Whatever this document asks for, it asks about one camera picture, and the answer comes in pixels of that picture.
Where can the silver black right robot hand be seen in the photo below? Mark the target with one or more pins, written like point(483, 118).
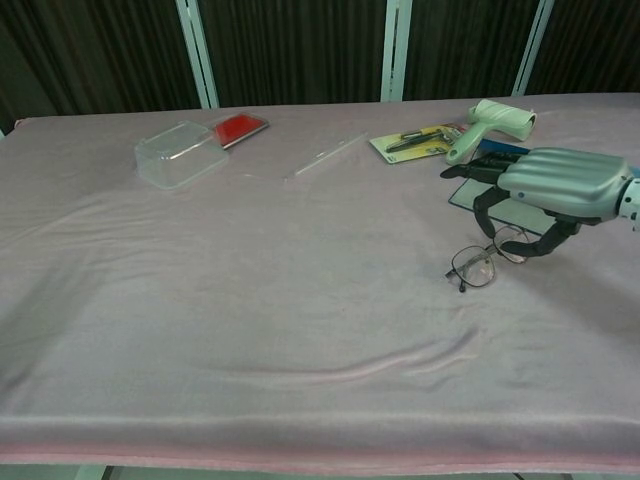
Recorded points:
point(565, 185)

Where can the dark blue glasses case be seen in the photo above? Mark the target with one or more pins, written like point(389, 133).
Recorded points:
point(510, 217)

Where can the wire-frame eyeglasses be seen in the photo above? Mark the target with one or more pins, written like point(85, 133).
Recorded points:
point(475, 270)

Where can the mint green lint roller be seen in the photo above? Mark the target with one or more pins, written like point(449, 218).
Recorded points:
point(500, 120)

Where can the razor in yellow blister pack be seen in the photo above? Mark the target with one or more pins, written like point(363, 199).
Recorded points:
point(400, 145)

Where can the red flat card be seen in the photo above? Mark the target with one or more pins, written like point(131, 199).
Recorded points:
point(240, 127)

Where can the pink tablecloth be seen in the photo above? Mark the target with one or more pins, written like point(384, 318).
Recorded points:
point(250, 300)

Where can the clear plastic container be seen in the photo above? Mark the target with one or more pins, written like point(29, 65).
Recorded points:
point(175, 160)

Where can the white frame post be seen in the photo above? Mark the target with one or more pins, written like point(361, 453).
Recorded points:
point(534, 45)
point(396, 50)
point(197, 50)

